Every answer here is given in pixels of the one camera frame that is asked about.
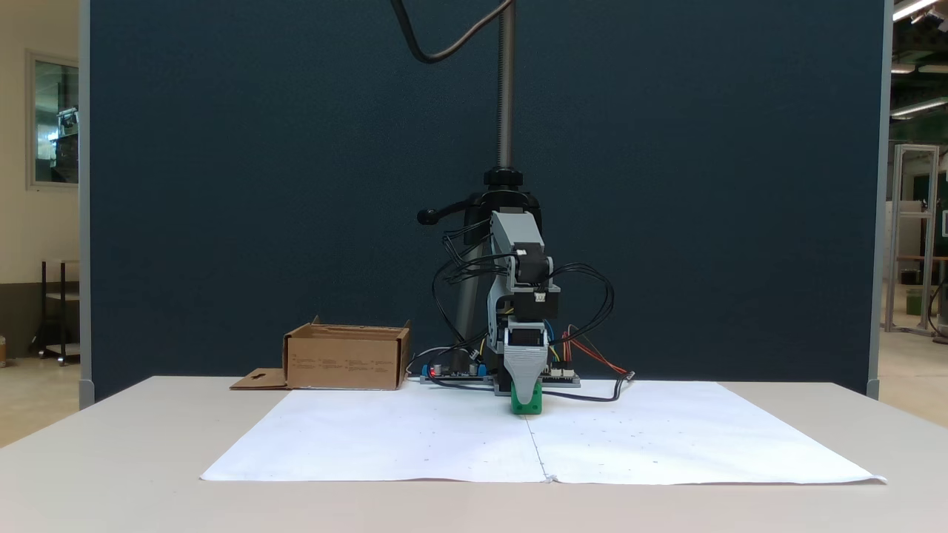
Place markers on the aluminium profile frame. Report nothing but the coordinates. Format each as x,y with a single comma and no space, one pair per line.
916,222

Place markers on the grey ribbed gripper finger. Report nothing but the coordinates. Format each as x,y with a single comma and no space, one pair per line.
526,366

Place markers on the grey framed window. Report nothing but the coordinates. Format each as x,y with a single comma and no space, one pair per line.
53,118

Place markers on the white paper sheet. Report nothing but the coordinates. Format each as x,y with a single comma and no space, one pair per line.
385,437
703,437

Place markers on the blue circuit board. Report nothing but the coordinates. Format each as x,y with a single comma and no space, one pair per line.
452,374

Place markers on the dark blue partition panel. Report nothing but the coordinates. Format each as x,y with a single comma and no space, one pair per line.
259,185

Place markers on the black camera tripod stand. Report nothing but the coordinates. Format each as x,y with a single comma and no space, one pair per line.
506,111

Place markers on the black shelf cart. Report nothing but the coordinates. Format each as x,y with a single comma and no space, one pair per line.
59,311

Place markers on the brown cardboard box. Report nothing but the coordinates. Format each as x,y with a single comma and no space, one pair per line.
344,363

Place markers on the green die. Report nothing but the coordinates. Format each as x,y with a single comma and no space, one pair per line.
526,409

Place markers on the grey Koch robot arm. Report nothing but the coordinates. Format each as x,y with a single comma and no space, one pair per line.
511,233

